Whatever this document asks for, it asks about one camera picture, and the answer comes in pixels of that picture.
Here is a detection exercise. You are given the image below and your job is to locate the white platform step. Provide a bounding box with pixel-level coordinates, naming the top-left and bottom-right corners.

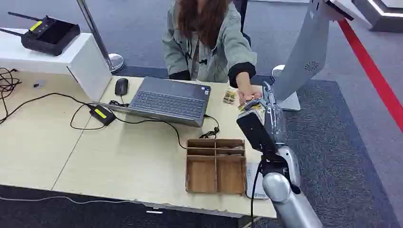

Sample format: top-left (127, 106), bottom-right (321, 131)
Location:
top-left (352, 0), bottom-right (403, 33)

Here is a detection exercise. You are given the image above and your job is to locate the grey laptop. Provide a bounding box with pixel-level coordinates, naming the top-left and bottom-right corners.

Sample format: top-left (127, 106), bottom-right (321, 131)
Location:
top-left (94, 76), bottom-right (212, 128)

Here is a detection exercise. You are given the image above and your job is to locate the white flat pad device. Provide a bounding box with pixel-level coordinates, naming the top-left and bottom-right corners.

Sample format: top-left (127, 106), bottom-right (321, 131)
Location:
top-left (245, 161), bottom-right (269, 200)

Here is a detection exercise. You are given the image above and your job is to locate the wooden divided card box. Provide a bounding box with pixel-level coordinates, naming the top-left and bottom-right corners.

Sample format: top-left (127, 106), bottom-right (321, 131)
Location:
top-left (185, 139), bottom-right (247, 195)

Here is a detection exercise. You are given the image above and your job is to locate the black power adapter yellow label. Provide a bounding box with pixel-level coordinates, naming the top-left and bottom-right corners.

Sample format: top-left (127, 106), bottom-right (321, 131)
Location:
top-left (89, 105), bottom-right (117, 126)

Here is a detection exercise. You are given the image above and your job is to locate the black computer mouse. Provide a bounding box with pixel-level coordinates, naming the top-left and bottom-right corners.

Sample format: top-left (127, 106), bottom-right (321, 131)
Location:
top-left (115, 77), bottom-right (129, 96)

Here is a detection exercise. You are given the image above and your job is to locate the dark wrist camera box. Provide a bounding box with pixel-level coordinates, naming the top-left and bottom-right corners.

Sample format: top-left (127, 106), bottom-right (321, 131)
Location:
top-left (236, 108), bottom-right (279, 155)

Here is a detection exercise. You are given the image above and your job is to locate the person's hand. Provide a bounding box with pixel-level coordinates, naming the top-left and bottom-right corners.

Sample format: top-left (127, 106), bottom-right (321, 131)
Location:
top-left (235, 71), bottom-right (263, 106)

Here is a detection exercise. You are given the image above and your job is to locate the dark chair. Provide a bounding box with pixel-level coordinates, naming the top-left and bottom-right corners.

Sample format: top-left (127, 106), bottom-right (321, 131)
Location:
top-left (232, 0), bottom-right (252, 47)

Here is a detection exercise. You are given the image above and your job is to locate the thin white floor cable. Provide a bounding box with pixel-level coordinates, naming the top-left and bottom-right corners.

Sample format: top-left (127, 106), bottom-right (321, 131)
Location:
top-left (0, 195), bottom-right (142, 205)

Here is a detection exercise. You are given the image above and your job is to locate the tangled black cable bundle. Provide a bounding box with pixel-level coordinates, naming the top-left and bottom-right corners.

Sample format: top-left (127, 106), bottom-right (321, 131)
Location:
top-left (0, 67), bottom-right (22, 101)

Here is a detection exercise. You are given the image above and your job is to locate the white cabinet block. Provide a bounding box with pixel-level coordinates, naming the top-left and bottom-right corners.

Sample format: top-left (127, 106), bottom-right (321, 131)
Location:
top-left (0, 28), bottom-right (113, 102)

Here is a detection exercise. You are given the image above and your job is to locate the metal pole with round base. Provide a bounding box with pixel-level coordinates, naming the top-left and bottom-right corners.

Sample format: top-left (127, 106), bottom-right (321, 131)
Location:
top-left (76, 0), bottom-right (125, 74)

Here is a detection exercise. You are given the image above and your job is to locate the black router with antennas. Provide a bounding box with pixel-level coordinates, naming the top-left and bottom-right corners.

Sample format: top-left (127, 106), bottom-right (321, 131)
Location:
top-left (0, 11), bottom-right (81, 57)

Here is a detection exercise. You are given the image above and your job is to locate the yellow printed card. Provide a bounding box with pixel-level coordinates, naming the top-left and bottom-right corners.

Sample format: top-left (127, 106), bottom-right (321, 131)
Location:
top-left (238, 103), bottom-right (266, 115)

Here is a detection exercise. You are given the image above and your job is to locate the black mains cable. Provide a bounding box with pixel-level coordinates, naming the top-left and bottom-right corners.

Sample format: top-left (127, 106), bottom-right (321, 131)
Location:
top-left (0, 92), bottom-right (93, 125)

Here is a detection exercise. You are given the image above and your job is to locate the person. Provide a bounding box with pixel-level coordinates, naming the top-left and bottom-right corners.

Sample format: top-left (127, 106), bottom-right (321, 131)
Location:
top-left (162, 0), bottom-right (258, 89)

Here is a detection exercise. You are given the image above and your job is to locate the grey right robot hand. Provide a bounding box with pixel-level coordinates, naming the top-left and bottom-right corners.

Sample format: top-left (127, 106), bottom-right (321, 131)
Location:
top-left (245, 81), bottom-right (274, 111)

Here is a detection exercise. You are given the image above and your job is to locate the white kiosk display stand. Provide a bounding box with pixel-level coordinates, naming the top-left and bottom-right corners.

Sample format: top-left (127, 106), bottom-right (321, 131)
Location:
top-left (271, 0), bottom-right (374, 112)

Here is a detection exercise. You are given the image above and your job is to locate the black adapter cable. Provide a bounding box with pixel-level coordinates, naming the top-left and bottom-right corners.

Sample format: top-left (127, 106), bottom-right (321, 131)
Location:
top-left (69, 103), bottom-right (221, 150)

